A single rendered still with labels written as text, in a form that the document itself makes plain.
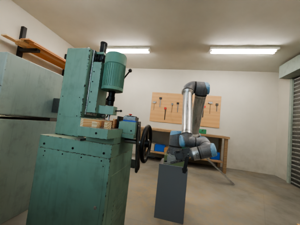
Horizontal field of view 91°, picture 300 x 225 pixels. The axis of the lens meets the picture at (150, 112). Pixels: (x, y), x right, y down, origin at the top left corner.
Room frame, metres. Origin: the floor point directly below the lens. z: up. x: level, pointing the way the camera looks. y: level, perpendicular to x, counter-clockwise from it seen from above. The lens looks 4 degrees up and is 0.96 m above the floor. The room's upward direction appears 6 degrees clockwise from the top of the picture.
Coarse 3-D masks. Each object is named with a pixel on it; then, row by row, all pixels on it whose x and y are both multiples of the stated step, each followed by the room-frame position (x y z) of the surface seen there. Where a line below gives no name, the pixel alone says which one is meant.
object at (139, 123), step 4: (140, 124) 1.16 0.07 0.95; (140, 128) 1.17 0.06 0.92; (140, 132) 1.17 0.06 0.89; (136, 136) 1.13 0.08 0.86; (140, 136) 1.17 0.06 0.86; (136, 140) 1.13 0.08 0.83; (136, 144) 1.13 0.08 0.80; (136, 148) 1.13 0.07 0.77; (136, 152) 1.13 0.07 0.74; (136, 156) 1.13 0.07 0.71; (136, 160) 1.13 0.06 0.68; (136, 164) 1.13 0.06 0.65; (136, 168) 1.14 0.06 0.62; (136, 172) 1.25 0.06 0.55
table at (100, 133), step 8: (80, 128) 0.93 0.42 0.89; (88, 128) 0.92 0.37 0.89; (96, 128) 0.91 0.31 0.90; (112, 128) 1.08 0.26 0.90; (88, 136) 0.92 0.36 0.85; (96, 136) 0.91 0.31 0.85; (104, 136) 0.89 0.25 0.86; (112, 136) 0.96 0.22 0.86; (120, 136) 1.08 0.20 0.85; (128, 136) 1.08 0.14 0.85
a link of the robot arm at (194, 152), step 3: (192, 147) 1.08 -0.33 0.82; (195, 147) 1.06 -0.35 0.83; (192, 150) 1.04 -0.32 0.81; (195, 150) 1.04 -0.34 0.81; (192, 153) 1.04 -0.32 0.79; (195, 153) 1.03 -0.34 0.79; (198, 153) 1.03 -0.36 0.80; (192, 156) 1.05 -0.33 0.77; (195, 156) 1.03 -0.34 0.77; (198, 156) 1.03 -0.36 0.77; (195, 159) 1.04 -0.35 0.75; (198, 159) 1.05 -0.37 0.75
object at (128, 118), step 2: (124, 116) 1.13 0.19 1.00; (126, 116) 1.12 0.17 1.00; (128, 116) 1.21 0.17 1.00; (134, 116) 1.20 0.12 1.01; (124, 118) 1.13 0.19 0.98; (126, 118) 1.12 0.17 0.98; (128, 118) 1.12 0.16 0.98; (130, 118) 1.12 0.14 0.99; (132, 118) 1.11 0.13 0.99; (134, 118) 1.11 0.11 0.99; (136, 118) 1.13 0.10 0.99; (138, 118) 1.19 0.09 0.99; (124, 120) 1.12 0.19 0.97; (126, 120) 1.12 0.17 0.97; (128, 120) 1.12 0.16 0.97; (130, 120) 1.12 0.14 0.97; (132, 120) 1.11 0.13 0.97; (134, 120) 1.11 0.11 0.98; (136, 120) 1.13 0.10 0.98
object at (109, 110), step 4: (100, 108) 1.20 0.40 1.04; (104, 108) 1.19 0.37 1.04; (108, 108) 1.18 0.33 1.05; (112, 108) 1.17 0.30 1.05; (116, 108) 1.22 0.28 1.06; (100, 112) 1.20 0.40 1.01; (104, 112) 1.19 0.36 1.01; (108, 112) 1.18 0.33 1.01; (112, 112) 1.17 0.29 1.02; (116, 112) 1.23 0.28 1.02; (108, 116) 1.21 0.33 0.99
